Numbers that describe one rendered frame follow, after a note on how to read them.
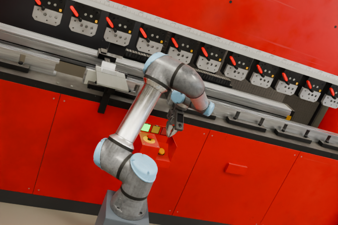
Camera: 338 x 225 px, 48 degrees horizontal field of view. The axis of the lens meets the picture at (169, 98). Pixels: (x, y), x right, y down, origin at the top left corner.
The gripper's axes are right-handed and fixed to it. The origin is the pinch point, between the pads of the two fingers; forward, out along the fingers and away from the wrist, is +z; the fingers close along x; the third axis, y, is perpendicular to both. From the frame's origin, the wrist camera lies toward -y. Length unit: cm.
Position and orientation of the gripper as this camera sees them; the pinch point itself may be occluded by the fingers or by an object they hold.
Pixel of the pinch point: (169, 136)
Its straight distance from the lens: 214.7
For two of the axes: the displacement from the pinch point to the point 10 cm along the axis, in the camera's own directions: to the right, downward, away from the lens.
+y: -2.0, -5.0, 8.4
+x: -9.1, -2.2, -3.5
